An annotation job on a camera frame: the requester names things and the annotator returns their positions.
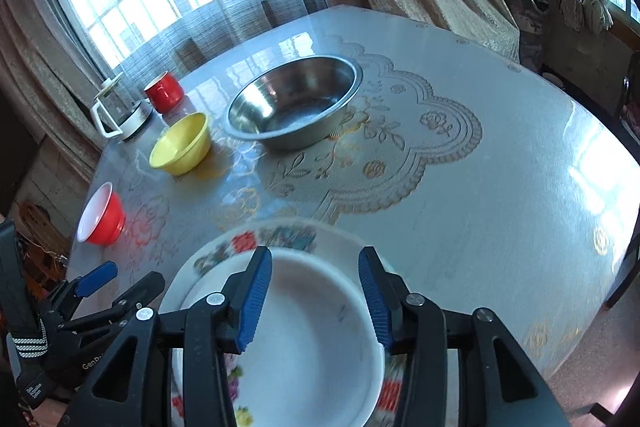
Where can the red mug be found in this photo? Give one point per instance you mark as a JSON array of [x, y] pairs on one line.
[[167, 94]]

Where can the person's left forearm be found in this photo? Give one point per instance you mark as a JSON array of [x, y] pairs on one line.
[[47, 414]]

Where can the red bowl white inside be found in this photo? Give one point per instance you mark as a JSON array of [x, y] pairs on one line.
[[112, 217]]

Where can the white glass electric kettle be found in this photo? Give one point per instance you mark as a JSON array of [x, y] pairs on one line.
[[132, 119]]

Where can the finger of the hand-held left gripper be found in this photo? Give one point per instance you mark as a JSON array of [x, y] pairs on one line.
[[97, 279], [145, 287]]

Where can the yellow bowl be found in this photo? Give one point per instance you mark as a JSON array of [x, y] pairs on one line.
[[187, 157]]

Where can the large white plate red characters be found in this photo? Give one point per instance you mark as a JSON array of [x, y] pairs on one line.
[[280, 239]]

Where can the woven straw object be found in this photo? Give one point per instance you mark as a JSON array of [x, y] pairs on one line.
[[42, 227]]

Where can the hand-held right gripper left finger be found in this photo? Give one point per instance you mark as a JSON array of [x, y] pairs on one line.
[[255, 297]]

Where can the small white floral plate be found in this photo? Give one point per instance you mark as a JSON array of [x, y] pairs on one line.
[[310, 332]]

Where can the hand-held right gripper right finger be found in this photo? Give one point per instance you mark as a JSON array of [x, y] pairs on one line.
[[375, 302]]

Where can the stainless steel bowl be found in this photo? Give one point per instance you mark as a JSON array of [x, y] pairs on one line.
[[300, 117]]

